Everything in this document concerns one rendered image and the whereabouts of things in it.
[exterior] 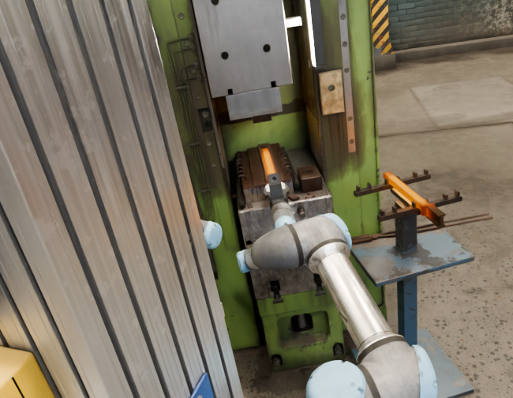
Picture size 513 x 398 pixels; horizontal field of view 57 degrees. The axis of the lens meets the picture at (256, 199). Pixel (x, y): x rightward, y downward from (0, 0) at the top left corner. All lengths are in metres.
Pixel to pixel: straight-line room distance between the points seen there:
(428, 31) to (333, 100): 6.05
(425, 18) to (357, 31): 5.97
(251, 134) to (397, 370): 1.55
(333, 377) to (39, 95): 0.76
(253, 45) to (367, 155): 0.71
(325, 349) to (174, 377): 1.76
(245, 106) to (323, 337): 1.17
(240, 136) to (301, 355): 1.09
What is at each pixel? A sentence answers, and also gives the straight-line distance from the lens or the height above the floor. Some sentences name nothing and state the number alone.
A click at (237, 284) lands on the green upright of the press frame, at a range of 2.31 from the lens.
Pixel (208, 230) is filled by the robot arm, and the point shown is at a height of 1.16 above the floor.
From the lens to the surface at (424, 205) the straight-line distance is 1.71.
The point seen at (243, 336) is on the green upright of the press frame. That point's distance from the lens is 2.52.
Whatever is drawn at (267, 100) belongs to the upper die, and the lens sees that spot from 1.78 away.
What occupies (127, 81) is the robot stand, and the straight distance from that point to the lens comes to 0.54.
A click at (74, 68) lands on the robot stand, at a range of 0.48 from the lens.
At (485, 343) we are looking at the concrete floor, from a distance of 2.60.
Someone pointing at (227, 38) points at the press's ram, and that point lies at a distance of 1.73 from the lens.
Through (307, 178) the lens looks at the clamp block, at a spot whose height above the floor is 0.98.
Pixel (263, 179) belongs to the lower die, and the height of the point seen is 0.99.
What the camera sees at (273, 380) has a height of 0.00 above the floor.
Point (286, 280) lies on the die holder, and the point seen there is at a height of 0.54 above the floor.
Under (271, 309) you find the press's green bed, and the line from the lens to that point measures 2.17.
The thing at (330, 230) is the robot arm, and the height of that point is 1.15.
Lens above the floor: 1.80
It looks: 27 degrees down
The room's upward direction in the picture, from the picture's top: 10 degrees counter-clockwise
